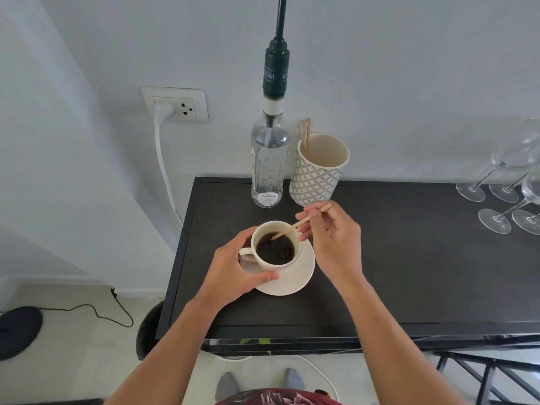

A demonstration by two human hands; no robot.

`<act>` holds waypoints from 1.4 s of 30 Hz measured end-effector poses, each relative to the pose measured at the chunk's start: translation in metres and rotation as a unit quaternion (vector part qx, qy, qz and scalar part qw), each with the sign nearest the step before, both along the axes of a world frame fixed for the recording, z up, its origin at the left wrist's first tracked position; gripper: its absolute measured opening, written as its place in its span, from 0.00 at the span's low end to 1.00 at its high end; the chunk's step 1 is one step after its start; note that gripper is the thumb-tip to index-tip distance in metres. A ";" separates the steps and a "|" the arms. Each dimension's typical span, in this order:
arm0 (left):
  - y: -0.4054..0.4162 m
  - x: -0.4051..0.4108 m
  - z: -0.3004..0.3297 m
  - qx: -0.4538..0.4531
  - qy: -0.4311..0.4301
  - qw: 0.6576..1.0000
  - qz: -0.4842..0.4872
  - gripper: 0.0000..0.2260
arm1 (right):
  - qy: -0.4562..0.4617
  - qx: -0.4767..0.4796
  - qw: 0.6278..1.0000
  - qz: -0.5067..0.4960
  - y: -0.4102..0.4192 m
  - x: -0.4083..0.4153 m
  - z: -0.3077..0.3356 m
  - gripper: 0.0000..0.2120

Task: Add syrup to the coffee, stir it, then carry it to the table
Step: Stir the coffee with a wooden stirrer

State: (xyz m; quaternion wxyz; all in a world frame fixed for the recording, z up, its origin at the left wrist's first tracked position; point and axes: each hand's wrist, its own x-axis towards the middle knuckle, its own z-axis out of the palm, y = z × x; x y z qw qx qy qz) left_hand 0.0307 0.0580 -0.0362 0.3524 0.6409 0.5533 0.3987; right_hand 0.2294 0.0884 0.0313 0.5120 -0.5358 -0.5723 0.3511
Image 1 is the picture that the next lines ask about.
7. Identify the white power cable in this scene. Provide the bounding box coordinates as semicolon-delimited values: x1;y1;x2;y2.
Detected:
154;122;185;226

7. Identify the person's grey slipper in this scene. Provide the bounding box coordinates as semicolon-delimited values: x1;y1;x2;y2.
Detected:
284;368;305;389
215;372;242;402

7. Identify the thin white cable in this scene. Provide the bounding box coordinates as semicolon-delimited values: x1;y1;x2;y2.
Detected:
294;354;341;402

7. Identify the black round floor base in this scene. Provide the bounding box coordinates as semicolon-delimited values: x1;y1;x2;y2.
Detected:
0;306;44;361

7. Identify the person's left hand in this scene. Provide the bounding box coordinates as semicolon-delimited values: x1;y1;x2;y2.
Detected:
197;227;281;311

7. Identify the person's grey left slipper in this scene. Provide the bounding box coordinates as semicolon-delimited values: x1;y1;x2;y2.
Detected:
215;372;242;402

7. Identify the person's right hand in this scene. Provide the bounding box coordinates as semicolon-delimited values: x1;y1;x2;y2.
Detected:
295;201;365;285

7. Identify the person's maroon patterned clothing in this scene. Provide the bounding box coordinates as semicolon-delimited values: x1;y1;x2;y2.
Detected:
214;388;343;405

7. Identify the white wall socket plate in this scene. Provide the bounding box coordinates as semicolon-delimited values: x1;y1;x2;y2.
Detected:
140;85;209;124

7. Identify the white saucer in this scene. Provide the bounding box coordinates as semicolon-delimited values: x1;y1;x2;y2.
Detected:
238;236;316;297

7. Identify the black coffee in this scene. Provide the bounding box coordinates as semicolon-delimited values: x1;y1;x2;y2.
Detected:
256;232;296;265

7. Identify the person's grey right slipper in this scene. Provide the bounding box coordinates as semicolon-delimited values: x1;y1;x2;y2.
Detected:
284;368;305;389

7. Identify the person's left forearm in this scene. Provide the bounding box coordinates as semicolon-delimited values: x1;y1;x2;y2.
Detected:
103;291;237;405

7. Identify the clear glass bottle with pump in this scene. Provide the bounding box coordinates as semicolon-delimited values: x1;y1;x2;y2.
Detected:
251;0;292;208

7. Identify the white coffee cup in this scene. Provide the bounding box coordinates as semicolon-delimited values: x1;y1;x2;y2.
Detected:
239;220;303;275

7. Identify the white power plug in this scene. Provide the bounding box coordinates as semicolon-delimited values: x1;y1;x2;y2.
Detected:
153;101;174;126

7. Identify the patterned grey white holder cup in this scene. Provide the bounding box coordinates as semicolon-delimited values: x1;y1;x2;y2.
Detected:
289;132;351;207

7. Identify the black metal frame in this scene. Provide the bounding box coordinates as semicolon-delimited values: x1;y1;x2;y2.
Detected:
434;351;540;405

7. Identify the dark round bin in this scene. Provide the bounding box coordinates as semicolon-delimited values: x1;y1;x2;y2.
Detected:
135;301;166;361

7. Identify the thin black cable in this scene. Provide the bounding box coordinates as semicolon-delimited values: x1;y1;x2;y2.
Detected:
41;287;134;328

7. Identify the clear wine glass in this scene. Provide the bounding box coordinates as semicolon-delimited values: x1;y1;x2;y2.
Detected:
478;170;540;235
489;164;540;204
456;118;540;203
512;202;540;236

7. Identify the person's right forearm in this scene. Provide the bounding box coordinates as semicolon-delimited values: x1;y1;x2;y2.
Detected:
333;272;467;405

